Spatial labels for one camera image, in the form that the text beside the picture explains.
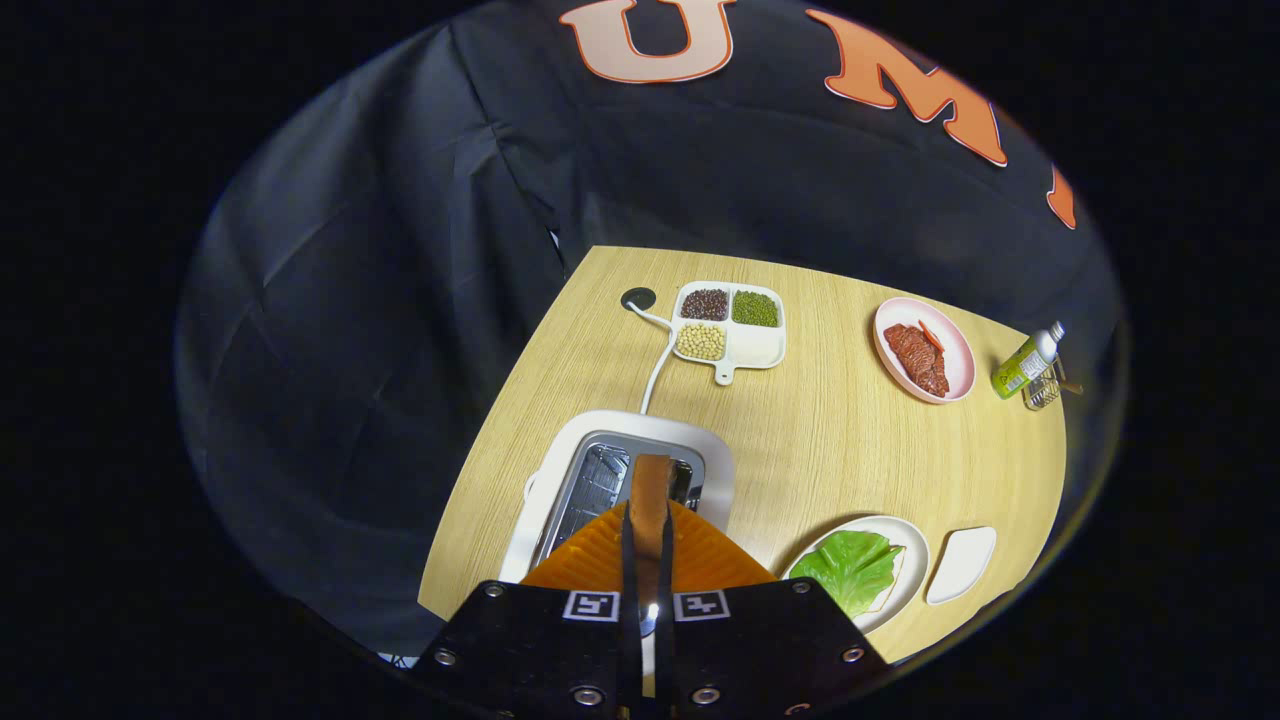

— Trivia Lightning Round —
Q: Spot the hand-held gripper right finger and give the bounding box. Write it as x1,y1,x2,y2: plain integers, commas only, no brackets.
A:
655,500,891,716

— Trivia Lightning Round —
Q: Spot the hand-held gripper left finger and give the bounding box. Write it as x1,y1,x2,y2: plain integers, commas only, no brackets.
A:
412,500,641,716

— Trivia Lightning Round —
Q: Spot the green lettuce leaf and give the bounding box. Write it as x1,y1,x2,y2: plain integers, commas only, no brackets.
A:
790,530,907,619

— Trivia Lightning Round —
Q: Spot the toasted bread slice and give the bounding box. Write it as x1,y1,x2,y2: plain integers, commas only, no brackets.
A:
630,454,673,636

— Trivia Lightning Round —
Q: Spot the white round plate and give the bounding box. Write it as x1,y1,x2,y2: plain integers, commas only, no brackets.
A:
780,515,931,634

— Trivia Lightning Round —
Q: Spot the white square dish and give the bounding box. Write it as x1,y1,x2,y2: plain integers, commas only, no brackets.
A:
925,526,998,606

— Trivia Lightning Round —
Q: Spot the white toaster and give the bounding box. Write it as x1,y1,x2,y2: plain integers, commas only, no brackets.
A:
498,410,736,584

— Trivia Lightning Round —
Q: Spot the white divided dish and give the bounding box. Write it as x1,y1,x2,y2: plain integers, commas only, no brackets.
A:
670,280,788,387

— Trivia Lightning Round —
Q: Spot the pile of yellow beans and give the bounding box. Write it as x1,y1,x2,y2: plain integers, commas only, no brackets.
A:
677,323,727,362

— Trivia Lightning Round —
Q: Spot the brown meat slice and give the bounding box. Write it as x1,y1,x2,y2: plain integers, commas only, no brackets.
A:
883,322,936,379
910,342,951,398

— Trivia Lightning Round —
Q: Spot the pink plate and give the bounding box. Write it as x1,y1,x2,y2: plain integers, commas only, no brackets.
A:
873,297,976,405

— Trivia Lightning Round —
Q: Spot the green metal bottle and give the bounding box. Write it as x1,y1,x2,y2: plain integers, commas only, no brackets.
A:
991,321,1067,401

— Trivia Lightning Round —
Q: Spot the white toaster cable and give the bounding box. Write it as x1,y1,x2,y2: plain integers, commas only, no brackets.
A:
628,300,681,415

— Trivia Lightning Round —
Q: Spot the wire cutlery basket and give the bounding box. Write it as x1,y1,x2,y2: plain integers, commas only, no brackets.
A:
1022,360,1067,412

